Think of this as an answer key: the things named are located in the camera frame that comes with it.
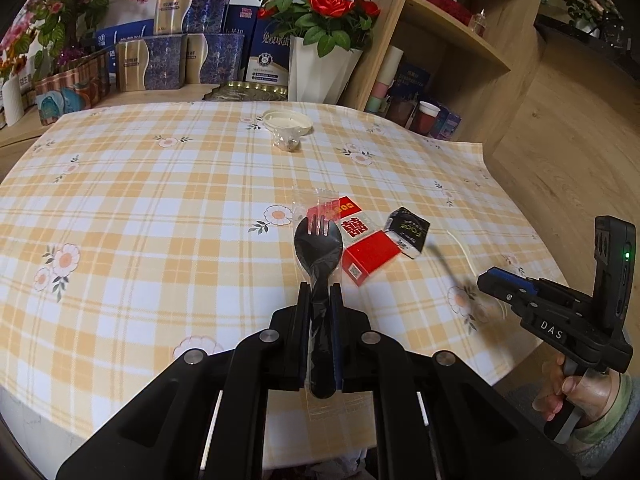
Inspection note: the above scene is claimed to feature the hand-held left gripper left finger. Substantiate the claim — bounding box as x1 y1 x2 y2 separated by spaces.
55 282 312 480

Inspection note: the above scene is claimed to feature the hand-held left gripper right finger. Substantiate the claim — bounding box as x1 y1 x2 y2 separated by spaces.
331 284 583 480

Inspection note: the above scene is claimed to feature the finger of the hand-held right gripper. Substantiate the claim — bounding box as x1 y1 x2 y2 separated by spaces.
477 274 536 313
487 267 543 293

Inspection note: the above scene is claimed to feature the black spork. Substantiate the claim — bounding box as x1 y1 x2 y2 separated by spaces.
292 186 349 423

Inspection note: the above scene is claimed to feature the person's right forearm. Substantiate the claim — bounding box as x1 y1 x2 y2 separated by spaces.
575 372 640 446

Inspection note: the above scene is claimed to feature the person's right hand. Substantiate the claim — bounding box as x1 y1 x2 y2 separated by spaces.
532 355 621 422

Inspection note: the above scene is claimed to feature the red cigarette box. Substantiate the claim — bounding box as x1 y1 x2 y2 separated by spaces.
307 196 402 287

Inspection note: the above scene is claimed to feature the small black box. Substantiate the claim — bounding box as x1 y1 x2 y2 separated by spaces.
384 206 431 261

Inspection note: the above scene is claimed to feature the small blue purple box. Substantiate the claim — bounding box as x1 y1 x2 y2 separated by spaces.
432 107 462 142

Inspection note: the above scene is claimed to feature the wooden shelf unit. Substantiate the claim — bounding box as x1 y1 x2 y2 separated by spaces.
342 0 551 161

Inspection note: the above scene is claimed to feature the red cup with white rim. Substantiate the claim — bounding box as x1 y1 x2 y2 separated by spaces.
416 100 442 137

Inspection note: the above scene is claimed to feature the crumpled clear bag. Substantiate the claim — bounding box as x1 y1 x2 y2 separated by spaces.
271 129 304 153

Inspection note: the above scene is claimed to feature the yellow checked tablecloth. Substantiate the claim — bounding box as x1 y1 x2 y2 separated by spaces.
0 100 568 471

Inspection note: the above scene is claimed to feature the brown tumbler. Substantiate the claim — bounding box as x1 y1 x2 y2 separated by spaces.
389 95 418 131

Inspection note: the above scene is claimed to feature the white round lid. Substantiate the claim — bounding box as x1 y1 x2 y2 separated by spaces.
263 109 312 137

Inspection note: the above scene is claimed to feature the dark blue shelf box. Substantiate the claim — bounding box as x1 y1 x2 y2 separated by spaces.
392 62 432 111

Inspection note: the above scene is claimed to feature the stack of pastel cups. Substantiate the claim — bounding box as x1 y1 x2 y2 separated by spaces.
364 45 405 115

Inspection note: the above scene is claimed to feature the black counter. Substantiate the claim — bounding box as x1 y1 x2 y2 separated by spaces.
534 10 640 61

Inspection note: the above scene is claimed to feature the gold tray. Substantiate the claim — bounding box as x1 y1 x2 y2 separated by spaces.
202 80 290 103

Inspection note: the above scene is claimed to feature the white faceted vase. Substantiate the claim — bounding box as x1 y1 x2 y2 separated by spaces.
288 35 363 106

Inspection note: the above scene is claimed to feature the pink rose plant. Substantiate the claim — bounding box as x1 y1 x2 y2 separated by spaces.
561 0 610 36

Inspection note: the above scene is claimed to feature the blue box with white label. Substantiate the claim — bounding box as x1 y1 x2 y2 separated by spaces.
242 15 296 88

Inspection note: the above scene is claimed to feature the blue gold gift box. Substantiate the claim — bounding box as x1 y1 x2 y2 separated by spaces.
154 0 234 36
184 32 246 86
116 34 188 93

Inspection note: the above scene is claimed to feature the red rose bouquet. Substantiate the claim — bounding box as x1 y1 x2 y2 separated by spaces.
257 0 382 58

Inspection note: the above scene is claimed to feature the blue carton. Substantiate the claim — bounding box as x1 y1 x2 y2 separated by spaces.
93 24 153 53

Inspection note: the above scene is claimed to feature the white bottle vase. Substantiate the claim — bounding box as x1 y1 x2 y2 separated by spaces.
1 77 26 127

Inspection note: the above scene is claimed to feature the pink blossom plant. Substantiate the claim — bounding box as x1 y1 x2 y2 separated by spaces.
0 0 151 78

